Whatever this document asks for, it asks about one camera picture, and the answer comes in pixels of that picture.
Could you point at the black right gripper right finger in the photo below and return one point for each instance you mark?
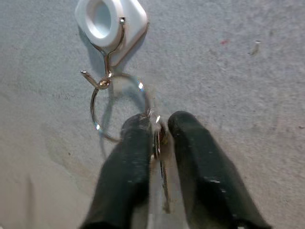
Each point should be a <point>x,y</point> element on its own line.
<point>205,181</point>

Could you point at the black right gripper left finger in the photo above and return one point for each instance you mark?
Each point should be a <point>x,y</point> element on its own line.
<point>124,181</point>

